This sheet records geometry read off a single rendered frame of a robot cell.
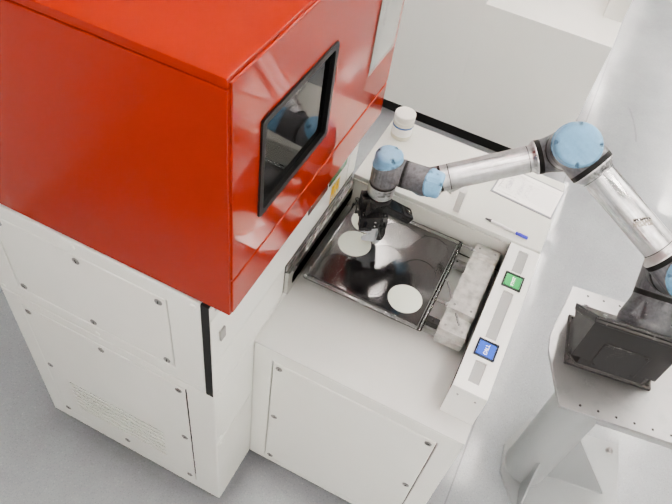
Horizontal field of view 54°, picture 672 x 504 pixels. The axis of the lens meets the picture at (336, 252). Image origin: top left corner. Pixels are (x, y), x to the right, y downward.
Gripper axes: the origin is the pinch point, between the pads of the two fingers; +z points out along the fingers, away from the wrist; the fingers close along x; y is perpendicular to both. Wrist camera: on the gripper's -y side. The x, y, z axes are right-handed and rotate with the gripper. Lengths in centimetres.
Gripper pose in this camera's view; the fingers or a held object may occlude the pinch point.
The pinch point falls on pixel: (375, 240)
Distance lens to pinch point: 198.6
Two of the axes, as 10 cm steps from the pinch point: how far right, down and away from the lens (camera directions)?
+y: -9.8, 0.4, -1.8
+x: 1.5, 7.7, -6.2
